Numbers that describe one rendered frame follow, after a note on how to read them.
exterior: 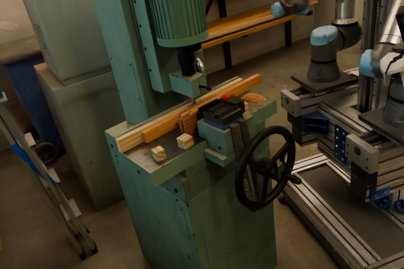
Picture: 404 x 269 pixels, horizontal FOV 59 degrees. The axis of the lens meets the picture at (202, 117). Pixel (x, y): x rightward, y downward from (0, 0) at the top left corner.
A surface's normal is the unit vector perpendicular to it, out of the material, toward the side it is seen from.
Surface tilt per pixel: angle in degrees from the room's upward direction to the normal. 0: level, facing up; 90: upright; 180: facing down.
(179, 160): 90
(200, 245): 90
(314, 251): 0
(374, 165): 90
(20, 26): 90
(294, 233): 0
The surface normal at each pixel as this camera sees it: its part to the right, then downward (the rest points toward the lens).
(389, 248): -0.15, -0.88
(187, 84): -0.75, 0.40
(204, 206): 0.65, 0.27
